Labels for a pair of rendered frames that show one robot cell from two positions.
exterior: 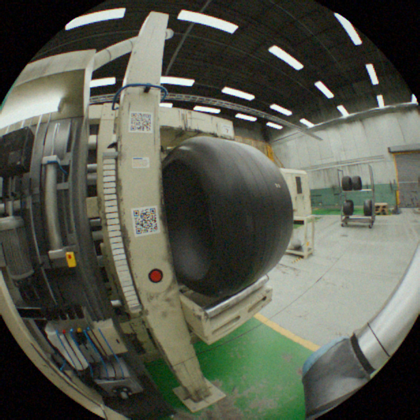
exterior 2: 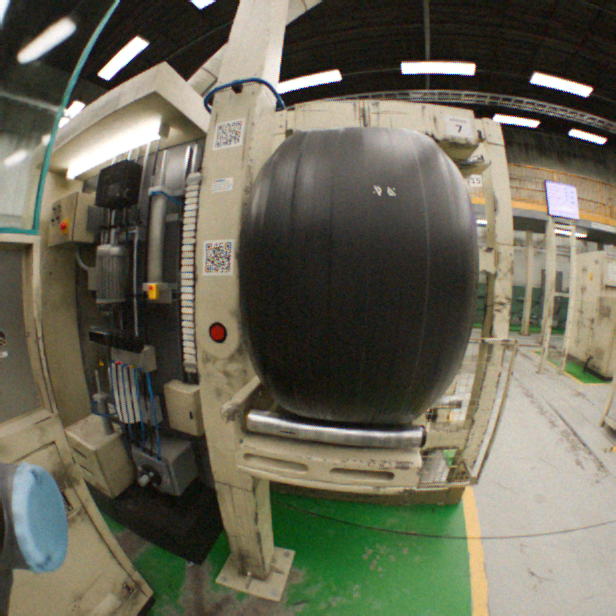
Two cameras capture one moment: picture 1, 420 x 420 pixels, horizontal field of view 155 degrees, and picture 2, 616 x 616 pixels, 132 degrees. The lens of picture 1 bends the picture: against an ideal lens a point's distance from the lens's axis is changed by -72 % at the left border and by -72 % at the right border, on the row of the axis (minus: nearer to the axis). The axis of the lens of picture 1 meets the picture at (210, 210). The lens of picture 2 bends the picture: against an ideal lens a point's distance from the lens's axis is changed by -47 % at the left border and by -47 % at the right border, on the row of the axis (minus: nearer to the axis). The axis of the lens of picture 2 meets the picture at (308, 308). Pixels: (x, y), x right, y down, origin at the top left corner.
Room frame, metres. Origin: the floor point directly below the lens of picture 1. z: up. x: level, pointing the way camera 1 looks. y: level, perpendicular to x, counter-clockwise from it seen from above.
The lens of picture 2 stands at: (0.21, -0.34, 1.18)
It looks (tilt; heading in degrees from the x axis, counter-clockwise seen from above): 6 degrees down; 48
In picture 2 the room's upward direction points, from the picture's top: 2 degrees clockwise
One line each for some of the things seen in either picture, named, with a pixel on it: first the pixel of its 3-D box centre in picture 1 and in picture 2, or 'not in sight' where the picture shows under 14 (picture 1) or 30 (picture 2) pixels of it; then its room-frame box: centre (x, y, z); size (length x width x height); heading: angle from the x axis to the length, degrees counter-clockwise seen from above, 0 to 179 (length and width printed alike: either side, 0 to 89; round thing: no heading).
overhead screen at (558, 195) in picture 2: not in sight; (562, 200); (4.63, -0.94, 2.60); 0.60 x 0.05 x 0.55; 116
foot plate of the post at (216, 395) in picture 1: (198, 393); (256, 566); (0.47, 0.21, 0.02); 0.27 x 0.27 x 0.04; 37
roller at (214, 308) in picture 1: (237, 295); (332, 431); (0.53, -0.07, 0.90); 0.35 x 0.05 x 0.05; 127
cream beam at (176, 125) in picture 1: (185, 129); (385, 135); (0.95, 0.10, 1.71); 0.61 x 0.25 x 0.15; 127
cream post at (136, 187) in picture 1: (139, 210); (232, 246); (0.47, 0.21, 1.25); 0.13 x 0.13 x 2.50; 37
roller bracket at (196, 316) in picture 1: (176, 299); (265, 391); (0.53, 0.16, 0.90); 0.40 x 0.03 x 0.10; 37
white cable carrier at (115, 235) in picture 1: (116, 235); (194, 272); (0.40, 0.26, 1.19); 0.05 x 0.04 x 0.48; 37
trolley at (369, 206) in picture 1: (357, 196); not in sight; (3.65, -4.77, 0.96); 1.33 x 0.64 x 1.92; 24
